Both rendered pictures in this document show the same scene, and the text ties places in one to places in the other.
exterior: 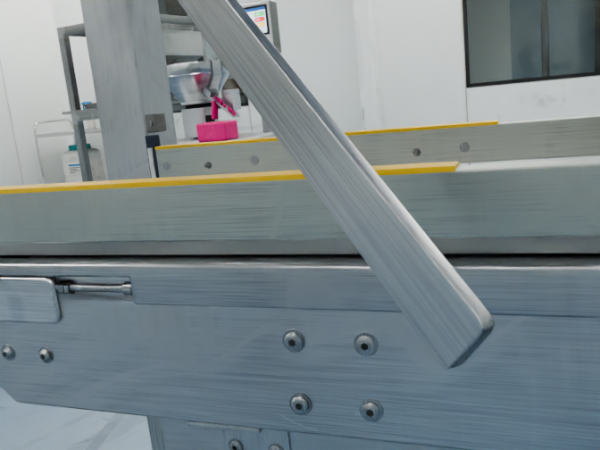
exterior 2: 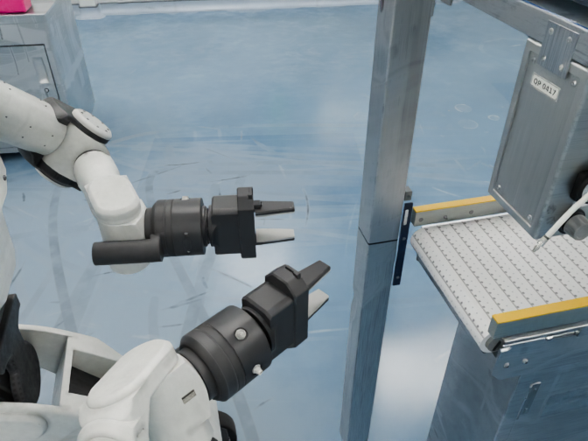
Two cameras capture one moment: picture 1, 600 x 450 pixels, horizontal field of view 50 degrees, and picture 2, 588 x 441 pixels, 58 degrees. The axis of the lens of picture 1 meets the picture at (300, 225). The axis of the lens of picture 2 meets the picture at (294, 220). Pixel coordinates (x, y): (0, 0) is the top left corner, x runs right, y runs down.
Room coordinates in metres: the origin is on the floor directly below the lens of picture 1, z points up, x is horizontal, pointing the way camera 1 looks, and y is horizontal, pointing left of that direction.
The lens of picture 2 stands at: (0.17, 0.77, 1.45)
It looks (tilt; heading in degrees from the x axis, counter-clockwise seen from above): 37 degrees down; 324
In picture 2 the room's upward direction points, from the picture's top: straight up
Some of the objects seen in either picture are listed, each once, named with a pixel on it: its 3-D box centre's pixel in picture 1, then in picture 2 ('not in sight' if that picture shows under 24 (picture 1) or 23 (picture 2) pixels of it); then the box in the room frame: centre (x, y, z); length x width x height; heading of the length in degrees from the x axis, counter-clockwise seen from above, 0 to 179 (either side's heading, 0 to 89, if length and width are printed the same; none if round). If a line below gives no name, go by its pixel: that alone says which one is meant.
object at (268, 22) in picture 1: (258, 70); not in sight; (3.27, 0.13, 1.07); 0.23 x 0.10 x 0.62; 63
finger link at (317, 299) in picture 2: not in sight; (308, 307); (0.57, 0.45, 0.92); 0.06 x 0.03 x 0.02; 100
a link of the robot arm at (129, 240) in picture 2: not in sight; (139, 239); (0.82, 0.59, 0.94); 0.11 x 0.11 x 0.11; 60
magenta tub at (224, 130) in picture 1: (217, 131); (9, 0); (3.00, 0.34, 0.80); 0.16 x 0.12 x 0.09; 63
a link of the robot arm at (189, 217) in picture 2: not in sight; (215, 224); (0.77, 0.48, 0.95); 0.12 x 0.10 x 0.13; 60
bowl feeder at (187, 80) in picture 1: (208, 100); not in sight; (3.31, 0.40, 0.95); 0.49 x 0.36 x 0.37; 63
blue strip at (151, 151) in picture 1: (164, 227); (402, 246); (0.68, 0.15, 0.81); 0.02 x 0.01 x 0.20; 68
